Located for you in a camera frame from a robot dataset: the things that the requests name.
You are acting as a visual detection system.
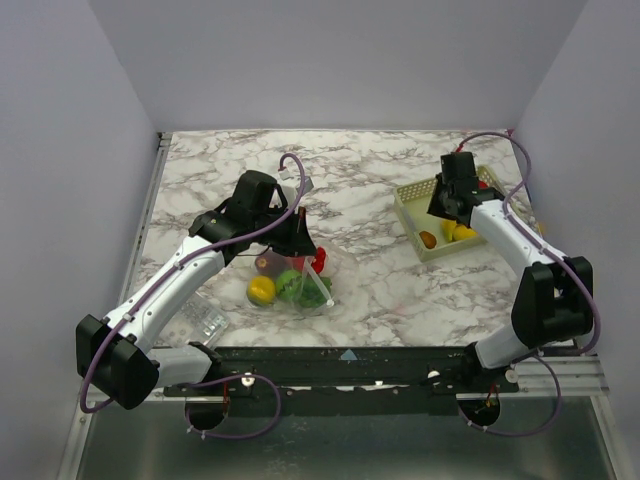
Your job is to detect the yellow lemon toy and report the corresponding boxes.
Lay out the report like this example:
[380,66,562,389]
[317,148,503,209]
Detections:
[246,276,276,306]

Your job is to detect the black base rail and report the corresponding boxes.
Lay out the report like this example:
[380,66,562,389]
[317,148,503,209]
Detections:
[163,347,520,423]

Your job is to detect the beige plastic basket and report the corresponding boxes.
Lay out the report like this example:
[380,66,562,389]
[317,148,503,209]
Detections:
[393,176,485,263]

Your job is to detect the aluminium extrusion rail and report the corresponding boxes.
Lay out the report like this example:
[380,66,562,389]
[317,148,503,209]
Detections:
[505,356,610,398]

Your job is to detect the green watermelon toy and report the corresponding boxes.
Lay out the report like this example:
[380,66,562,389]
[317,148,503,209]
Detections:
[275,269,303,302]

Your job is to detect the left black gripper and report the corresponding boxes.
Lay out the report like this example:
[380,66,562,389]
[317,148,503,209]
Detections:
[252,203,319,258]

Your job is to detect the purple mangosteen toy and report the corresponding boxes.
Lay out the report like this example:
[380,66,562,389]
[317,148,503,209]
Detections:
[254,254,283,277]

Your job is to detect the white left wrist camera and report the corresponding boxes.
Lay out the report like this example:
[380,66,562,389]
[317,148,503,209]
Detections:
[278,169,314,206]

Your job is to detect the green bell pepper toy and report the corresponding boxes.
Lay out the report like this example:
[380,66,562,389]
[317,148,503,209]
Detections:
[297,276,327,309]

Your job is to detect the red bell pepper toy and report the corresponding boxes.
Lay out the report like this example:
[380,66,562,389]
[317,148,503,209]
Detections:
[311,247,327,274]

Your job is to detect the clear zip top bag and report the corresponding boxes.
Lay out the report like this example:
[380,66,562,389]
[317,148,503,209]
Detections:
[245,242,340,315]

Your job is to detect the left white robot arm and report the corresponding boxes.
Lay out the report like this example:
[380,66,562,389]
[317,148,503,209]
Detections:
[75,170,316,410]

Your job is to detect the yellow banana bunch toy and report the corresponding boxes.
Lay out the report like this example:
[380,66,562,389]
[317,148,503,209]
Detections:
[441,219,477,243]

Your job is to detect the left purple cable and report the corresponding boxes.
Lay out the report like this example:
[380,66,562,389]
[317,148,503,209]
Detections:
[79,153,306,441]

